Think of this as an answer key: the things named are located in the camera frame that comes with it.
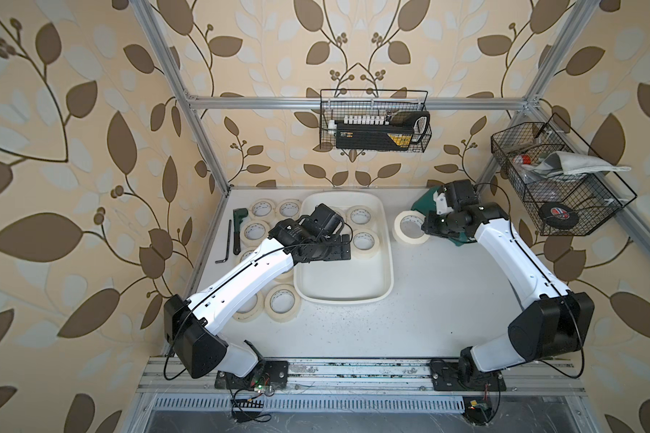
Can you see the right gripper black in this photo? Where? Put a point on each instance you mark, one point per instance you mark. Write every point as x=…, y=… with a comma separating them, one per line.
x=428, y=225

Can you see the white plastic storage tray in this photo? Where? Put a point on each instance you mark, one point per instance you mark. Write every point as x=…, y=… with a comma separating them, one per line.
x=354, y=281

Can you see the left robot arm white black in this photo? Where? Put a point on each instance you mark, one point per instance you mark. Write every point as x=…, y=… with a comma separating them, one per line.
x=193, y=326

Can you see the aluminium front rail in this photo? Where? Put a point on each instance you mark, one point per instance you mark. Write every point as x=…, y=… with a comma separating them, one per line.
x=348, y=376

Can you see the masking tape roll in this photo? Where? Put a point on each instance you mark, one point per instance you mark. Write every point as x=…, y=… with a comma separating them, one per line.
x=408, y=228
x=364, y=244
x=246, y=255
x=251, y=309
x=254, y=232
x=263, y=209
x=290, y=208
x=360, y=217
x=282, y=303

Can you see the black pen tool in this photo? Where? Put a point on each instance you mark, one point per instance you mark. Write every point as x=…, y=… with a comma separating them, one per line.
x=228, y=243

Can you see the green plastic tool case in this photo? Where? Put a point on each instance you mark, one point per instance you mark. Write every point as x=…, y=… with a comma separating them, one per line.
x=426, y=203

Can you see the black tape roll red label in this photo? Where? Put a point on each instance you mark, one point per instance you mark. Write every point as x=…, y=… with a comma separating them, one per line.
x=558, y=216

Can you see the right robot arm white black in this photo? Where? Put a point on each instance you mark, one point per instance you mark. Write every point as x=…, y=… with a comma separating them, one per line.
x=553, y=320

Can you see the black wire basket right wall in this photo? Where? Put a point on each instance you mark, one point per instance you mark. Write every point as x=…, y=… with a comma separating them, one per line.
x=597, y=197

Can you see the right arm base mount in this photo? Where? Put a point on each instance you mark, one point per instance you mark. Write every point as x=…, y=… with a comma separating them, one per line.
x=462, y=376

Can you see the green pipe wrench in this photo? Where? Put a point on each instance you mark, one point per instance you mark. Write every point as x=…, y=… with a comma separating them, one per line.
x=239, y=215

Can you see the black wire basket wall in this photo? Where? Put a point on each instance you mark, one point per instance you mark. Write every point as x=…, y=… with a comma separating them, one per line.
x=597, y=197
x=386, y=107

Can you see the grey folded cloth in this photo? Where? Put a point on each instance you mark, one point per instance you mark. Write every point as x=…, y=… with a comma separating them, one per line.
x=571, y=164

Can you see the black wire basket back wall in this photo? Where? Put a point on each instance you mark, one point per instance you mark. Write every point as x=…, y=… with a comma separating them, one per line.
x=386, y=107

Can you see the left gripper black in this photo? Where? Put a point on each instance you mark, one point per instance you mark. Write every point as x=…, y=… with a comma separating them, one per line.
x=335, y=252

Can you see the black yellow box in basket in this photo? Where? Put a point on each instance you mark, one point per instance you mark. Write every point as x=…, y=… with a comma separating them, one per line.
x=374, y=137

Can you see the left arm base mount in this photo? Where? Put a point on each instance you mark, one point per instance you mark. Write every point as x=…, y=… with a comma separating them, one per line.
x=268, y=376

